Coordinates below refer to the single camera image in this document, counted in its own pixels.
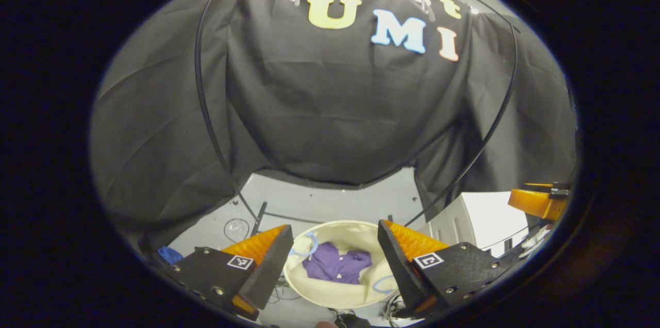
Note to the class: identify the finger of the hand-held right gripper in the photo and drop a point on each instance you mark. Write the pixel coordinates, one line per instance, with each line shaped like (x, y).
(533, 203)

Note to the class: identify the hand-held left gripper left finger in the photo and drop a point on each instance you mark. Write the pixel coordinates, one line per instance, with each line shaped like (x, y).
(270, 271)

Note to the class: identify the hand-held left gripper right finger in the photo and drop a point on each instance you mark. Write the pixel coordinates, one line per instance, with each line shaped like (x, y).
(399, 276)

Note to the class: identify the cream fabric laundry hamper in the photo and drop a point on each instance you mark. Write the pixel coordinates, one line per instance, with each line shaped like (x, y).
(340, 297)

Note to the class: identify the black clothes rack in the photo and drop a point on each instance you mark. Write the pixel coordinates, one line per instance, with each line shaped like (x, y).
(198, 85)

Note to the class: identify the white box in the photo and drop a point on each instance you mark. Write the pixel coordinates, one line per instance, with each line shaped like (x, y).
(490, 214)

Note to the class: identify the small blue object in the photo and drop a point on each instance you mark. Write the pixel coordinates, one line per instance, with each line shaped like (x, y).
(170, 256)

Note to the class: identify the black backdrop cloth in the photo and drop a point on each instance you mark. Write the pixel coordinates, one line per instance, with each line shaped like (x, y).
(335, 111)

